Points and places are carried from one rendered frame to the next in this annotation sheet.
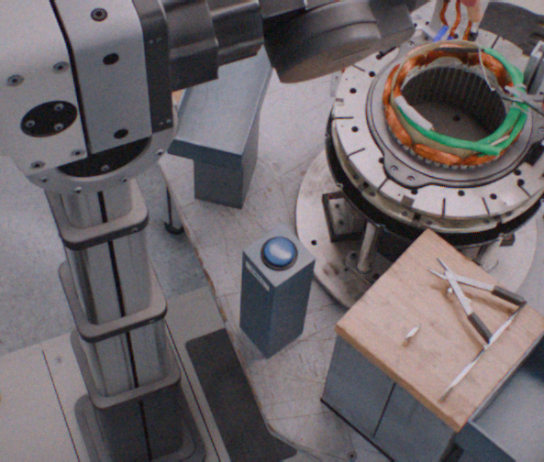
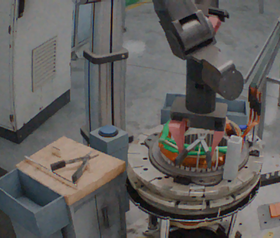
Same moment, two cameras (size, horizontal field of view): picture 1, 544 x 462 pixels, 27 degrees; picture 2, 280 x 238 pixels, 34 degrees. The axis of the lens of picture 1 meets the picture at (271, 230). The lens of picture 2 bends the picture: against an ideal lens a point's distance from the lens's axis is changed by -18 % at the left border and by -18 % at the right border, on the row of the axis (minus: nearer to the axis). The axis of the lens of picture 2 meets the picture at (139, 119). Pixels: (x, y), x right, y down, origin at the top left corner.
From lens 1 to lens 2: 1.58 m
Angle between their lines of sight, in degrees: 67
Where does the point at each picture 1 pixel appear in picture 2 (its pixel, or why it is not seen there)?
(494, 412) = (35, 206)
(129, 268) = (91, 92)
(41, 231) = not seen: outside the picture
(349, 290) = (137, 226)
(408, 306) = (73, 154)
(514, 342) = (54, 184)
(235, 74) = not seen: hidden behind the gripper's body
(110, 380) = not seen: hidden behind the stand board
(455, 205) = (135, 156)
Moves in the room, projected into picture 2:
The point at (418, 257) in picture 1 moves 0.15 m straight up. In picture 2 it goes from (104, 158) to (102, 94)
